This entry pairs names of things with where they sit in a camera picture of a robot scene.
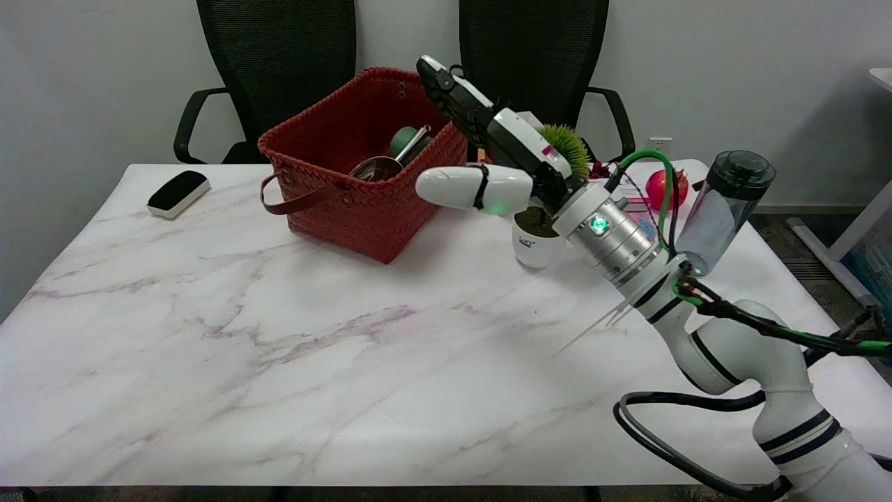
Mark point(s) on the red pomegranate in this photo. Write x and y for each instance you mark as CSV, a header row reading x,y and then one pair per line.
x,y
656,189

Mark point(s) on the purple dried flowers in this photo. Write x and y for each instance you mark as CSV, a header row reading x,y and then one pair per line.
x,y
598,169

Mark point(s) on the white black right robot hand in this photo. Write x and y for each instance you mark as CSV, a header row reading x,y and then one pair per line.
x,y
519,143

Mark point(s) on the white wall outlet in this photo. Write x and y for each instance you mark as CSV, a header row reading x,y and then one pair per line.
x,y
658,145

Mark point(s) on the clear bottle dark lid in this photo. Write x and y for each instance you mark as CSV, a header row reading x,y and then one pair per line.
x,y
721,209

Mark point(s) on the white pink cardboard box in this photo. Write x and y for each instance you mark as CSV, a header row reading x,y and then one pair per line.
x,y
635,204

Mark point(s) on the blue box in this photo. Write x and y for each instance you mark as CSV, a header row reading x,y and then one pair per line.
x,y
874,272

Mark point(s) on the green ball plant white pot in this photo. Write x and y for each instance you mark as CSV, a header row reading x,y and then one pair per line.
x,y
533,245

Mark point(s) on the red woven basket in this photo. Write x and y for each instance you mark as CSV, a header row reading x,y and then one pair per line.
x,y
362,209

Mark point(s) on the metal ladle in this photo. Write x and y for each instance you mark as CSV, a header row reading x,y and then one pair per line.
x,y
380,167

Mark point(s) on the white desk frame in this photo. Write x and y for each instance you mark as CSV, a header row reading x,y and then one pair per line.
x,y
847,244

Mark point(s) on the black mesh office chair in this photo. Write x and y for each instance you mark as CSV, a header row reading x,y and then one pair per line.
x,y
279,63
536,56

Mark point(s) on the black white board eraser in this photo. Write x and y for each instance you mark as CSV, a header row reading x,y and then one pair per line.
x,y
178,192

